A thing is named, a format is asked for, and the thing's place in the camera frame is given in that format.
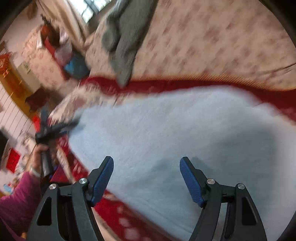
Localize floral covered pillow stack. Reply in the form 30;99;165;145
22;26;65;90

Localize red Chinese knot decoration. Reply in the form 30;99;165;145
0;52;13;78

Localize grey-green fleece jacket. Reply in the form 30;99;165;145
101;0;158;87

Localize red patterned bed blanket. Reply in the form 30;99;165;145
47;75;295;240

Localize blue bag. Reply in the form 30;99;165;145
64;53;90;80

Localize clear plastic container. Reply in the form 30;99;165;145
54;31;73;66

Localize person's left hand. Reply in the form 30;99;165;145
29;144;57;178

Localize window with dark frame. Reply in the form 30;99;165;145
69;0;115;23

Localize cream floral quilt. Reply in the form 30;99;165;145
84;0;296;90

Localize light grey fleece pants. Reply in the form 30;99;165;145
69;87;295;240

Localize magenta sleeve forearm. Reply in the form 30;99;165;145
1;172;41;240

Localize beige curtain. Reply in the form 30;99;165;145
36;0;91;52

